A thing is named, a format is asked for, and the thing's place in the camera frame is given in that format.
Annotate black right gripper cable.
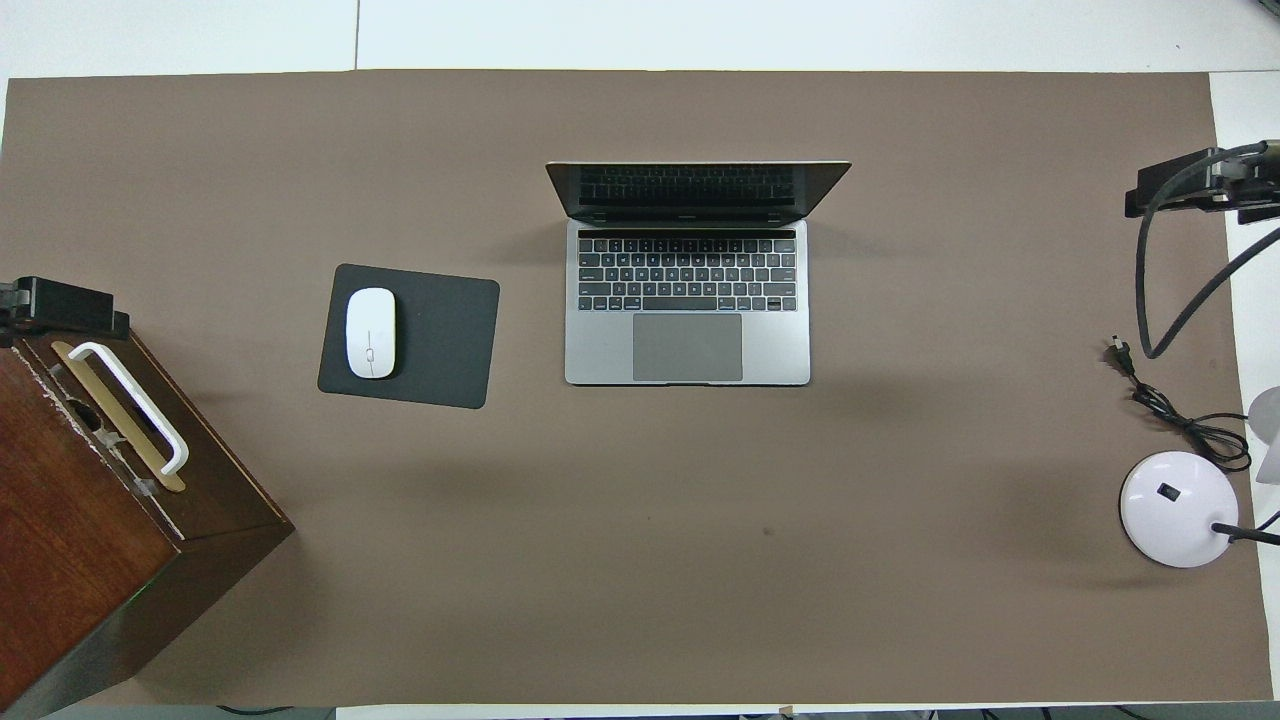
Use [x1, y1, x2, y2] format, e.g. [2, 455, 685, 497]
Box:
[1135, 140, 1280, 361]

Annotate white computer mouse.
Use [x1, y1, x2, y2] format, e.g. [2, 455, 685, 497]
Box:
[345, 287, 398, 380]

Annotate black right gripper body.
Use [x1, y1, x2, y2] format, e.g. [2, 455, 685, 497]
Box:
[1212, 145, 1280, 225]

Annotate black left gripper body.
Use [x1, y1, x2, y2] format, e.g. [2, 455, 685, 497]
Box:
[0, 277, 56, 346]

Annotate black mouse pad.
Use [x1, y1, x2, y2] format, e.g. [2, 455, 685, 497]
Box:
[317, 263, 501, 410]

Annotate black lamp power cable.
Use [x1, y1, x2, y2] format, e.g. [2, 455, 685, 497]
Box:
[1108, 335, 1256, 473]

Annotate white desk lamp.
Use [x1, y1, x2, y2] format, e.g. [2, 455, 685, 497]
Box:
[1118, 385, 1280, 569]

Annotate white box handle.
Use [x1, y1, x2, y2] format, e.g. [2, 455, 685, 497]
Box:
[67, 341, 191, 477]

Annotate grey laptop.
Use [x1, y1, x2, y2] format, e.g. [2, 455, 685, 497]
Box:
[545, 160, 853, 387]

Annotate dark brown wooden box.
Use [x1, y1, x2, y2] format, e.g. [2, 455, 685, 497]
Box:
[0, 325, 296, 720]

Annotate brown paper table mat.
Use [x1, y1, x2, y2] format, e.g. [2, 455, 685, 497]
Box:
[0, 68, 1276, 709]

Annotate brass box handle plate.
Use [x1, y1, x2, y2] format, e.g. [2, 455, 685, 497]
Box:
[50, 340, 188, 494]

